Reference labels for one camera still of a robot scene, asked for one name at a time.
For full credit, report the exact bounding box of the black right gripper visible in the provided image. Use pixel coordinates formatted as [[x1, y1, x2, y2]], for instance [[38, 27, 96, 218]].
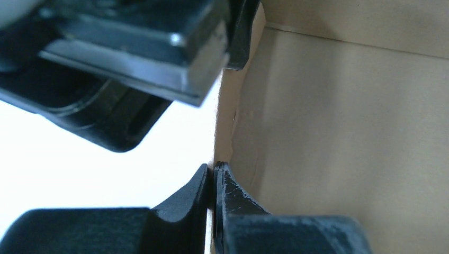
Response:
[[1, 1, 230, 152]]

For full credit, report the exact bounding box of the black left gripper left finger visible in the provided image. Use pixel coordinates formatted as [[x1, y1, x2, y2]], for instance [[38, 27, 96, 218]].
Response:
[[1, 164, 209, 253]]

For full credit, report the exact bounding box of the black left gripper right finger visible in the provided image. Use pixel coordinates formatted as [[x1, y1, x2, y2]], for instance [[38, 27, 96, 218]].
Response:
[[213, 161, 372, 253]]

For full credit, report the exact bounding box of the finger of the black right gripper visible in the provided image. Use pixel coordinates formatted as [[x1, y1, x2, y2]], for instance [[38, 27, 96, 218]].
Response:
[[226, 0, 261, 71]]

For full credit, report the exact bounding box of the brown cardboard box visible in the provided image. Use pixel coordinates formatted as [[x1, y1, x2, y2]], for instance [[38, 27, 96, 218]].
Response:
[[214, 1, 448, 253]]

